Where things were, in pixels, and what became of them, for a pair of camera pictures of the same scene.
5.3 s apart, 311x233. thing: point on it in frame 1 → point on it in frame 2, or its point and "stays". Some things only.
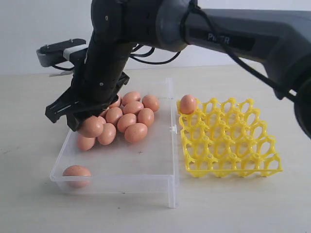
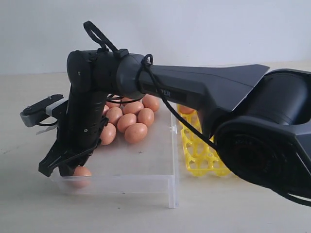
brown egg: x=77 y=176 stays
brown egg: x=125 y=120 stays
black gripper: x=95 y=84 → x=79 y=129
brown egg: x=108 y=134 stays
